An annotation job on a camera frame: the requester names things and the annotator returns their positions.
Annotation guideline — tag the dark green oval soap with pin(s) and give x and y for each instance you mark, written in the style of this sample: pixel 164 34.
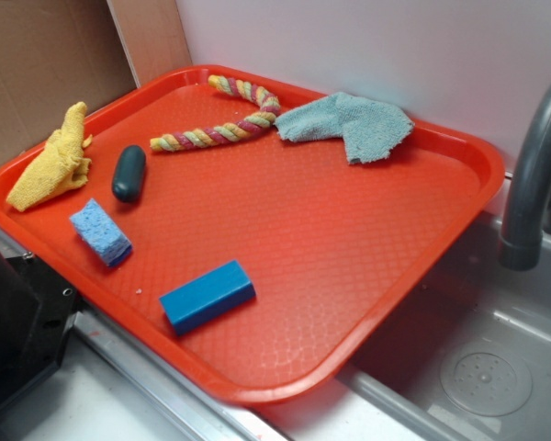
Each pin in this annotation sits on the dark green oval soap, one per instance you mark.
pixel 128 178

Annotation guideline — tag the yellow cloth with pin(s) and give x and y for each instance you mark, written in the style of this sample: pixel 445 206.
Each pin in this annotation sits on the yellow cloth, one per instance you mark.
pixel 59 168

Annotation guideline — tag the grey plastic sink basin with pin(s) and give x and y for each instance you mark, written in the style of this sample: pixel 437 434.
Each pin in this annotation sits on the grey plastic sink basin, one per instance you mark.
pixel 466 356

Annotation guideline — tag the multicolour twisted rope toy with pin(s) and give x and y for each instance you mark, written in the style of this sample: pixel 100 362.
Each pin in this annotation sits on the multicolour twisted rope toy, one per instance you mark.
pixel 250 126

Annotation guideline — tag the light blue sponge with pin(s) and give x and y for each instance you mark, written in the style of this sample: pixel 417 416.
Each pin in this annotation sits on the light blue sponge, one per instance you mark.
pixel 101 234

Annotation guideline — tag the light blue cloth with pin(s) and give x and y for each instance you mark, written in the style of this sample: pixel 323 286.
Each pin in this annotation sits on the light blue cloth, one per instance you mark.
pixel 369 129

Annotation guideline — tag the brown cardboard panel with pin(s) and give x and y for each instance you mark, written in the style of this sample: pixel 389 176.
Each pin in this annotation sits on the brown cardboard panel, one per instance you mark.
pixel 55 53

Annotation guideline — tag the grey sink faucet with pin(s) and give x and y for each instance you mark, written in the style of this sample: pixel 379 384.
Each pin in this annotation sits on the grey sink faucet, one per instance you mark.
pixel 527 214

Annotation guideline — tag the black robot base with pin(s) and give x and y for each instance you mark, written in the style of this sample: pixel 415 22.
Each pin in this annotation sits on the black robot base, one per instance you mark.
pixel 37 306

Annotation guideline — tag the red plastic tray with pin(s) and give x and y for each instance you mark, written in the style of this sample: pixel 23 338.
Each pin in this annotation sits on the red plastic tray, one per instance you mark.
pixel 331 248

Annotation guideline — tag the blue rectangular block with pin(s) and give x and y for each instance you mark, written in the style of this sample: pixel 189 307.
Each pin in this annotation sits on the blue rectangular block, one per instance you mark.
pixel 207 297

